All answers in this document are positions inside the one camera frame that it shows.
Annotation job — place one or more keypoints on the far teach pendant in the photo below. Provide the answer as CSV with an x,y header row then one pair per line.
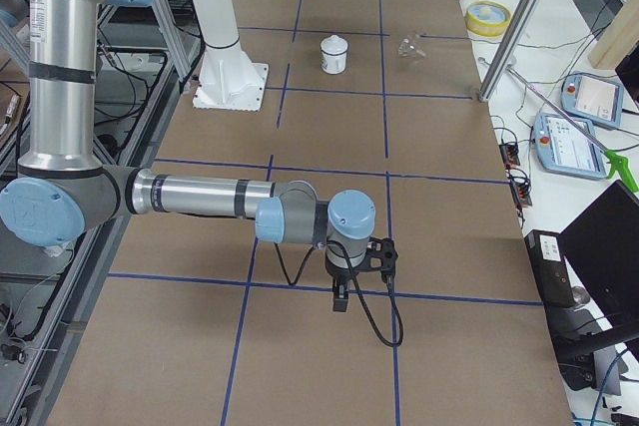
x,y
594,98

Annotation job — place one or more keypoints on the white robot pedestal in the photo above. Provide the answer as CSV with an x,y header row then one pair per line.
x,y
228,79

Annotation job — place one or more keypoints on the aluminium frame post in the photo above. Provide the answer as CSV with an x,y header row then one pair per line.
x,y
513,33

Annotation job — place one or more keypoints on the clear plastic funnel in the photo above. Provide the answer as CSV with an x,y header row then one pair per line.
x,y
409,47

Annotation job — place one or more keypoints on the black computer box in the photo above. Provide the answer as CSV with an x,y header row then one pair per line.
x,y
549,268

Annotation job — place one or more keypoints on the black monitor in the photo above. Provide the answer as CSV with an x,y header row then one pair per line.
x,y
601,245

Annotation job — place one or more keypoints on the white enamel cup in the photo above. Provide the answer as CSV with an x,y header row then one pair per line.
x,y
333,62

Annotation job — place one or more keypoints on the white cup lid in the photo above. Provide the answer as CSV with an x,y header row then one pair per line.
x,y
334,45

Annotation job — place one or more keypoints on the green handled grabber stick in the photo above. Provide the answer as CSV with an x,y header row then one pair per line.
x,y
618,164

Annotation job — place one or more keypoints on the yellow tape roll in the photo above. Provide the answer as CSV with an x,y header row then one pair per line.
x,y
487,18

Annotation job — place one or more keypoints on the orange black connector board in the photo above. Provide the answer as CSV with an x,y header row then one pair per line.
x,y
510,154

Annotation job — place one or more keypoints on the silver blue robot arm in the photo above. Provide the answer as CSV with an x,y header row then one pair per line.
x,y
63,189

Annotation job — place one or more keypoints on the wooden beam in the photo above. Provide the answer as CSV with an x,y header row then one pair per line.
x,y
618,40

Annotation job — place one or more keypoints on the near teach pendant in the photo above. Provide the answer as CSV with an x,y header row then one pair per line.
x,y
561,149

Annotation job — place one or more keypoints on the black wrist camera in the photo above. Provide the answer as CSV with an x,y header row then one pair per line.
x,y
381,257

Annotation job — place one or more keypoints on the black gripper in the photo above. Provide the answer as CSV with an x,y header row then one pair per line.
x,y
338,278

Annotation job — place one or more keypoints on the teach pendant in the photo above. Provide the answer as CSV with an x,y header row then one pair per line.
x,y
561,149
594,98

